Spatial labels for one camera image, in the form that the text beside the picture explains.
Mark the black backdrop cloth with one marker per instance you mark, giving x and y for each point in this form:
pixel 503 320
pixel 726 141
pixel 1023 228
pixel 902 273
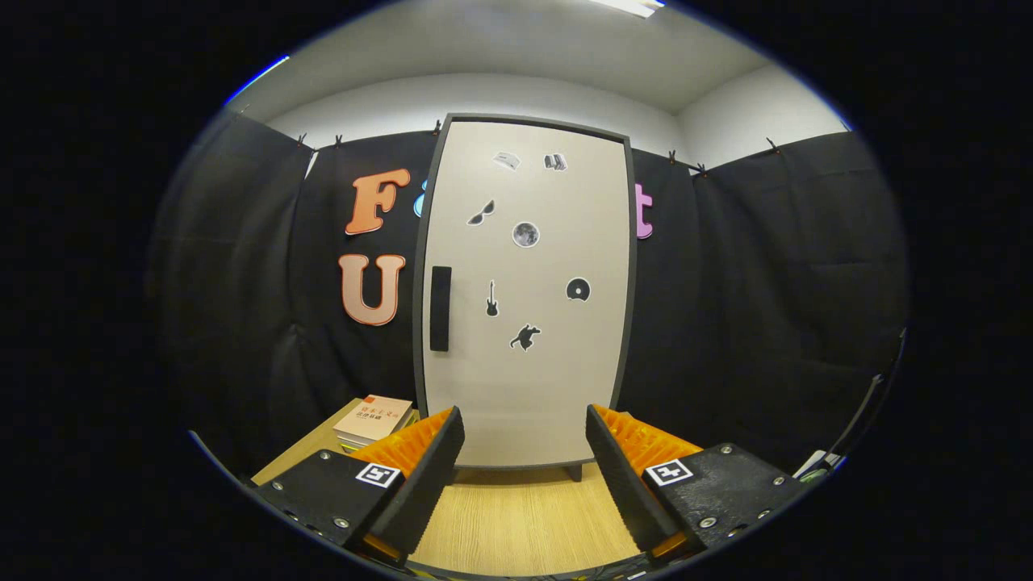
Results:
pixel 242 282

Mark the long ceiling light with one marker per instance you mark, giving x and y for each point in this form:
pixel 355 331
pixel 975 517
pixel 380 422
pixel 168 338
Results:
pixel 628 6

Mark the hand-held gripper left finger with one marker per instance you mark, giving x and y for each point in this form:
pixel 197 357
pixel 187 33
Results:
pixel 428 484

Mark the dark grey shoe cabinet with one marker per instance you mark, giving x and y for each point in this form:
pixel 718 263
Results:
pixel 417 282

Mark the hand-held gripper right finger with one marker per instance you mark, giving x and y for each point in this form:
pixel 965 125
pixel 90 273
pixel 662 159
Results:
pixel 623 484

